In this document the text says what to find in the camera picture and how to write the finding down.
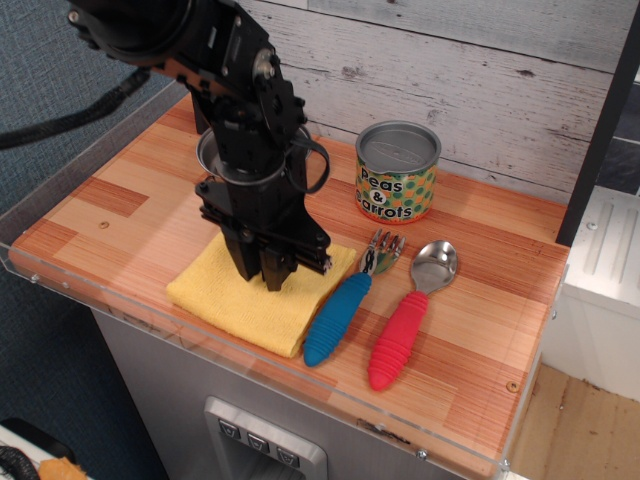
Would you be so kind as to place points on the white ribbed cabinet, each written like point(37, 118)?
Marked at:
point(593, 330)

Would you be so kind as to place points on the clear acrylic table guard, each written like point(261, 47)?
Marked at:
point(120, 222)

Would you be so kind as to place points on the small steel pot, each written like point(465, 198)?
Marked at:
point(209, 158)

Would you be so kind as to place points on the red handled spoon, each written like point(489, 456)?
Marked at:
point(433, 268)

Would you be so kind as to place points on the silver button control panel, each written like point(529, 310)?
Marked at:
point(249, 447)

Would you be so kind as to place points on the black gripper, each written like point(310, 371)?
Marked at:
point(264, 214)

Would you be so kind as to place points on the black vertical post right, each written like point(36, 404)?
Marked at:
point(605, 128)

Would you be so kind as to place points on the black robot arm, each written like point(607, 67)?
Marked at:
point(221, 55)

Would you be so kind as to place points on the peas and carrots can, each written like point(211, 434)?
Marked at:
point(396, 172)

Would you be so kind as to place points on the orange object bottom left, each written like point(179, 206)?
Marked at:
point(60, 469)

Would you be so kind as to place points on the yellow cloth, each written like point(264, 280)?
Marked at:
point(211, 289)

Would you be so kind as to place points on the blue handled fork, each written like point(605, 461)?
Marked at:
point(332, 322)

